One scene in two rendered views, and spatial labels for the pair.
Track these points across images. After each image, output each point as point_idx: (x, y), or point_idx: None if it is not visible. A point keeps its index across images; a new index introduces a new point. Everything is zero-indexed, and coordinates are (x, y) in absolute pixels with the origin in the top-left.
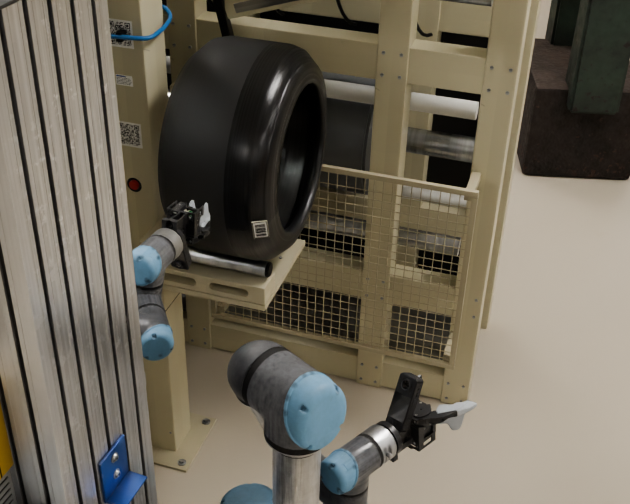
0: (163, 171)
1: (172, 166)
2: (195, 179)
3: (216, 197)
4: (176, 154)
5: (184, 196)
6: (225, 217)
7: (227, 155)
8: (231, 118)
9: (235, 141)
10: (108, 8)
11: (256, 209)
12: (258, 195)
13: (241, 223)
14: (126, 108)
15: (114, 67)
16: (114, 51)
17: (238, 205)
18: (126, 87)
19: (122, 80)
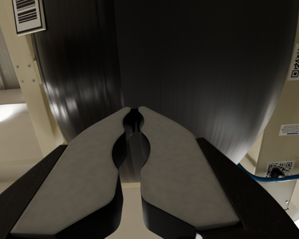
0: (269, 107)
1: (244, 130)
2: (193, 119)
3: (140, 90)
4: (230, 150)
5: (227, 72)
6: (113, 32)
7: (130, 163)
8: (139, 181)
9: (123, 174)
10: (282, 189)
11: (47, 65)
12: (54, 99)
13: (67, 20)
14: None
15: (297, 140)
16: (290, 155)
17: (82, 81)
18: (290, 122)
19: (292, 129)
